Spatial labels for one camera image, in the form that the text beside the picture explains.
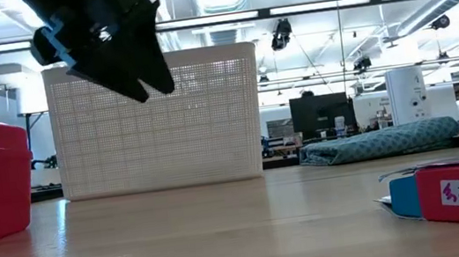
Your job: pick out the small white bottle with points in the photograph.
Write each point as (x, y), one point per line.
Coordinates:
(339, 125)

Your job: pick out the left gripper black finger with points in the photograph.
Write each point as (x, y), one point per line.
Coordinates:
(113, 70)
(152, 50)

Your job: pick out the black overhead frame light bar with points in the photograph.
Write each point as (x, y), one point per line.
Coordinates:
(263, 13)

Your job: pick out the black computer monitor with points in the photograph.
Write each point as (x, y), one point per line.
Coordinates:
(321, 114)

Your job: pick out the teal patterned folded cloth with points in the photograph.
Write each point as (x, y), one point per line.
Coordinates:
(382, 141)

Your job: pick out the white perforated plastic basket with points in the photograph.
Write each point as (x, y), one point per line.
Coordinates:
(160, 142)

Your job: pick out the tall white panel device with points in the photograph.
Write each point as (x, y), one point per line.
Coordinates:
(407, 96)

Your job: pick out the black ceiling-mounted camera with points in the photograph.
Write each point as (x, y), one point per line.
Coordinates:
(281, 34)
(361, 63)
(440, 22)

